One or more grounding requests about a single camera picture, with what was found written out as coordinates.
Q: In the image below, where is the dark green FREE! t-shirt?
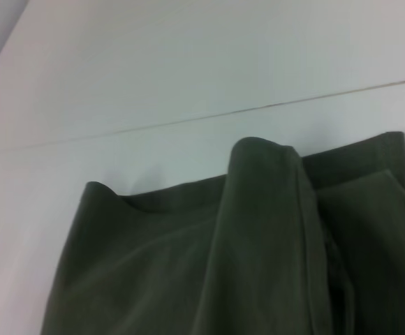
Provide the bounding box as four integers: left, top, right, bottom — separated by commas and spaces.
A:
40, 131, 405, 335

